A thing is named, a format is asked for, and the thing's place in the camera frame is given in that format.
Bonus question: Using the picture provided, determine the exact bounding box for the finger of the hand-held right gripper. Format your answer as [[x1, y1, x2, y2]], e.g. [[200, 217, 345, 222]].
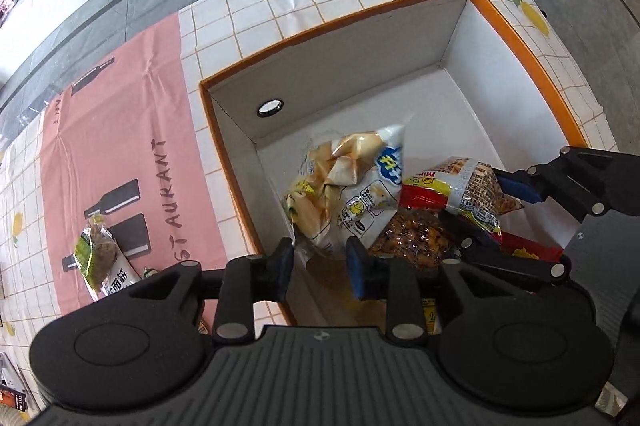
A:
[[492, 146, 623, 224], [450, 206, 573, 283]]

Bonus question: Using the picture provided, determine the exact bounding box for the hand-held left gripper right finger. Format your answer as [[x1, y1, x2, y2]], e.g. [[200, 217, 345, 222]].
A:
[[345, 236, 501, 349]]

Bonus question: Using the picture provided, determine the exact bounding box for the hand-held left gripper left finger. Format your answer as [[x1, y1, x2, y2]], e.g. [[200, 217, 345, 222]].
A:
[[117, 237, 296, 347]]

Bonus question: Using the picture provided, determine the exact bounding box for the red yellow snack packet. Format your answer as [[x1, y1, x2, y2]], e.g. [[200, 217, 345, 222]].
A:
[[495, 228, 566, 264]]

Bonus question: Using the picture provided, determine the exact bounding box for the orange striped snack stick packet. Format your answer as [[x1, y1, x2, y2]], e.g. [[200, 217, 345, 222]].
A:
[[400, 156, 526, 247]]

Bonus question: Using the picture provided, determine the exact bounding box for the brown dried snack packet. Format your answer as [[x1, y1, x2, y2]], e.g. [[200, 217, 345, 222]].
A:
[[367, 211, 463, 272]]

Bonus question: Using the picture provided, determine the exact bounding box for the white yellow bread bag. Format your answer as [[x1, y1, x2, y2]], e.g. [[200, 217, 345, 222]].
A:
[[284, 123, 408, 257]]

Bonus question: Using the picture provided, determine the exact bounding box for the green label bun packet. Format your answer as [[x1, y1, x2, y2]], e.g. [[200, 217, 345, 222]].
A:
[[74, 213, 143, 302]]

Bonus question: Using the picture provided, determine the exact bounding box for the orange cardboard box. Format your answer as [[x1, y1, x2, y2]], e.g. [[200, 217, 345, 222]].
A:
[[199, 0, 591, 327]]

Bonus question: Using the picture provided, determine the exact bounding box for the pink printed table mat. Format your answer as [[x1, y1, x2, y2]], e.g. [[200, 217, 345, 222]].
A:
[[39, 13, 296, 337]]

